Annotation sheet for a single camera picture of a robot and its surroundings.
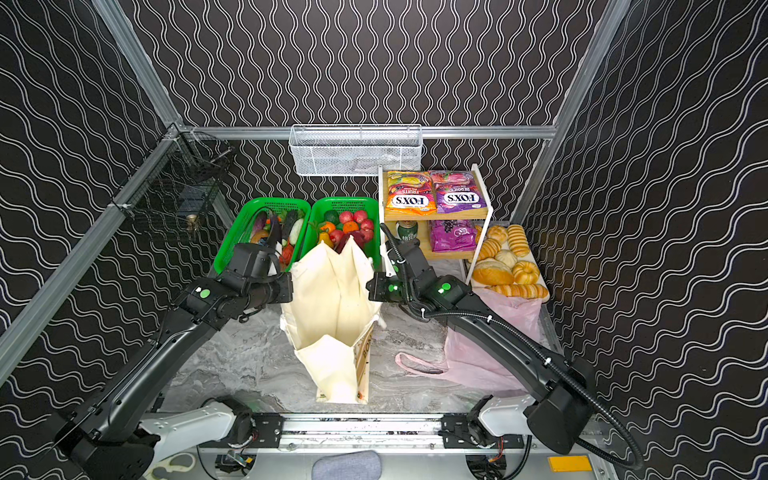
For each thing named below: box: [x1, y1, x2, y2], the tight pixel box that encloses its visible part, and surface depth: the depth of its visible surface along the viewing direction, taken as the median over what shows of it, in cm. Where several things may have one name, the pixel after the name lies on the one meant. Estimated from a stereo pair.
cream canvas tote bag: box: [279, 236, 383, 404], surface depth 78 cm
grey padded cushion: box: [312, 450, 382, 480], surface depth 69 cm
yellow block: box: [548, 455, 593, 472], surface depth 71 cm
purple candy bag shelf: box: [430, 220, 477, 252], surface depth 90 cm
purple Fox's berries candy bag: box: [428, 170, 487, 214], surface depth 80 cm
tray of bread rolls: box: [471, 221, 550, 301], surface depth 103 cm
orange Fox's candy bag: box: [386, 170, 437, 215], surface depth 80 cm
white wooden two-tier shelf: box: [378, 164, 494, 284], surface depth 79 cm
